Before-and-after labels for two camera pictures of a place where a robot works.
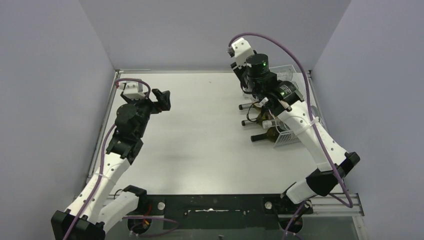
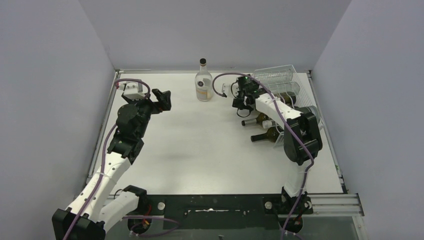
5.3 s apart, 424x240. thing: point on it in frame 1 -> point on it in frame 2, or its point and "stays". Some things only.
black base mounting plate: (217, 212) stays
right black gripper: (238, 73) -> (240, 98)
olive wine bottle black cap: (263, 117) stays
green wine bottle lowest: (272, 134) stays
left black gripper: (156, 103) stays
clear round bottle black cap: (267, 124) -> (203, 83)
